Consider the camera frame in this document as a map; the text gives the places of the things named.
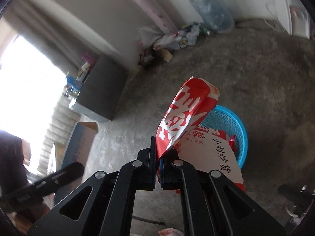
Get red white snack bag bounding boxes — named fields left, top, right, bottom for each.
left=156, top=77, right=220, bottom=158

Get left hand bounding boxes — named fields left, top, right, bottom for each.
left=10, top=202, right=50, bottom=235

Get red white paper bag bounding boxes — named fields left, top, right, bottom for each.
left=174, top=126, right=245, bottom=191

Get blue white carton box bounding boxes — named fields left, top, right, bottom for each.
left=53, top=122, right=98, bottom=207

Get blue plastic basket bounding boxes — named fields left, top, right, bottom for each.
left=200, top=105, right=248, bottom=169

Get grey cabinet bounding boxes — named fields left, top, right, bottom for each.
left=69, top=55, right=128, bottom=122

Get blue bottle on cabinet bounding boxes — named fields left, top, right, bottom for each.
left=66, top=75, right=83, bottom=91

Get grey curtain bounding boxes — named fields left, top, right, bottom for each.
left=1, top=0, right=123, bottom=75

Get pink rolled mat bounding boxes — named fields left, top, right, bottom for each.
left=133, top=0, right=178, bottom=34

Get empty blue water jug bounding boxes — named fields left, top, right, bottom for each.
left=190, top=0, right=234, bottom=34

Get white water dispenser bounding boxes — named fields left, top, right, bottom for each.
left=274, top=0, right=311, bottom=40

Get trash pile by wall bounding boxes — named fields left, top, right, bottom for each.
left=138, top=22, right=214, bottom=68

